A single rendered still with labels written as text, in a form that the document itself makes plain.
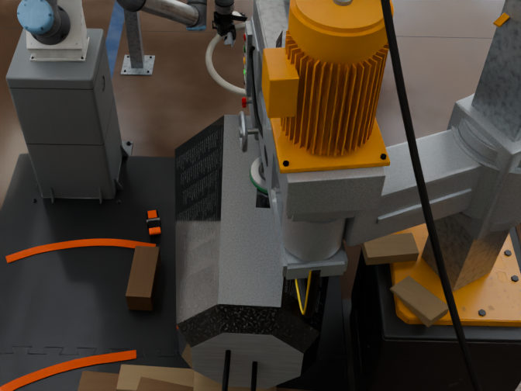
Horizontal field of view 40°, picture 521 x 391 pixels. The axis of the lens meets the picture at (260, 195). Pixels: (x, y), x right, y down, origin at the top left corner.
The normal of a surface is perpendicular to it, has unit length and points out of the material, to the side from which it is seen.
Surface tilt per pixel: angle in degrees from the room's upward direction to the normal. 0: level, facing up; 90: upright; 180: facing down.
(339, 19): 0
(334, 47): 90
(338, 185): 90
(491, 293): 0
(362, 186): 90
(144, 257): 0
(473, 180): 90
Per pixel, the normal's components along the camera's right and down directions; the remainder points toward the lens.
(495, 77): -0.87, 0.36
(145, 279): 0.03, -0.66
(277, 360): -0.04, 0.75
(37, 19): 0.04, 0.17
